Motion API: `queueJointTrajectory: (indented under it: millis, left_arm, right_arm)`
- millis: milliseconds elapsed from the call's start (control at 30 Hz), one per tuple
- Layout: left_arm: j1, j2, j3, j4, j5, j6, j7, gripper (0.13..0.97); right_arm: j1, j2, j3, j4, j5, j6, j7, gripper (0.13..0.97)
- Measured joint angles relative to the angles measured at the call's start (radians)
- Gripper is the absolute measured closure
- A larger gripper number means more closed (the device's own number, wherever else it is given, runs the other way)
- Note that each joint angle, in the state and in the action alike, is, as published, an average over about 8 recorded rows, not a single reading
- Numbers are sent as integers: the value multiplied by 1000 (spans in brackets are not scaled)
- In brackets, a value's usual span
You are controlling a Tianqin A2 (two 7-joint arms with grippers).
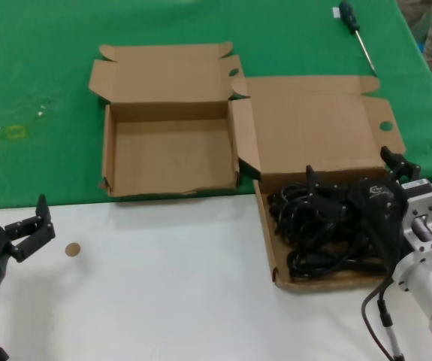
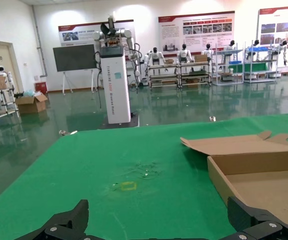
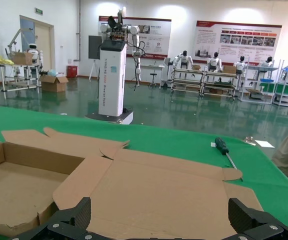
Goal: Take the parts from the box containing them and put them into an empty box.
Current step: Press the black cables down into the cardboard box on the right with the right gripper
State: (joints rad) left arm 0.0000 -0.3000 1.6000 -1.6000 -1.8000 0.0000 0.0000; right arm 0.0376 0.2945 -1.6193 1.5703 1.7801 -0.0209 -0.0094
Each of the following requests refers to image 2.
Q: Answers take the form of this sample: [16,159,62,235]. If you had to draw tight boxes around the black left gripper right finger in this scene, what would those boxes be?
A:
[218,196,288,240]

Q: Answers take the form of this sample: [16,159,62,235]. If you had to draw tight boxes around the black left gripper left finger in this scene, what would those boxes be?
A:
[16,199,94,240]

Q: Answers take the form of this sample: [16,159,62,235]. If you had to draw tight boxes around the small open cardboard box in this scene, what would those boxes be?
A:
[180,130,288,233]

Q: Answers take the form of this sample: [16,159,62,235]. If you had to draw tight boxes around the open cardboard shipping box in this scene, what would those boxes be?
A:
[15,92,49,115]

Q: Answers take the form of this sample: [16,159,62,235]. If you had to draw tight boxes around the red box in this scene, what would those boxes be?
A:
[35,81,48,95]

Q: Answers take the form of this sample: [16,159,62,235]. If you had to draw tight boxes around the green tablecloth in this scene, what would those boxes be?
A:
[0,112,288,240]

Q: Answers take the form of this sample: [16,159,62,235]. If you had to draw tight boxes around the white tube rack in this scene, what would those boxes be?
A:
[0,72,22,127]

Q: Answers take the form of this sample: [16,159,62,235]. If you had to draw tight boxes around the white tower robot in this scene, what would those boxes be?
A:
[93,11,142,130]

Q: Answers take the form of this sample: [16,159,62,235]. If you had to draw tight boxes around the tall metal shelf rack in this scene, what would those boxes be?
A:
[212,42,244,86]
[242,40,282,84]

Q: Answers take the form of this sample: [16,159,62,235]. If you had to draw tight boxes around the low metal workbench rack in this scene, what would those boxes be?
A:
[147,63,181,88]
[178,60,212,87]

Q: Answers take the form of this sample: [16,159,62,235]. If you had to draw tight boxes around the black display on stand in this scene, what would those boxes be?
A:
[53,44,98,95]

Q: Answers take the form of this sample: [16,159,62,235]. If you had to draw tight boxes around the white black humanoid robot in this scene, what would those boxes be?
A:
[143,46,166,79]
[201,43,214,62]
[223,39,237,63]
[271,39,288,67]
[177,43,193,63]
[246,39,261,61]

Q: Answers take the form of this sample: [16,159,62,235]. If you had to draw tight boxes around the beige door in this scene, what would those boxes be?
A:
[0,38,24,94]

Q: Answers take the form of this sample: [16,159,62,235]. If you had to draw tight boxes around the grey wall pipe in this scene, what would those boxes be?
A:
[31,4,48,78]

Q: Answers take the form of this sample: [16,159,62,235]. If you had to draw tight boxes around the red white wall poster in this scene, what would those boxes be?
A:
[158,10,235,55]
[58,19,135,48]
[257,5,288,50]

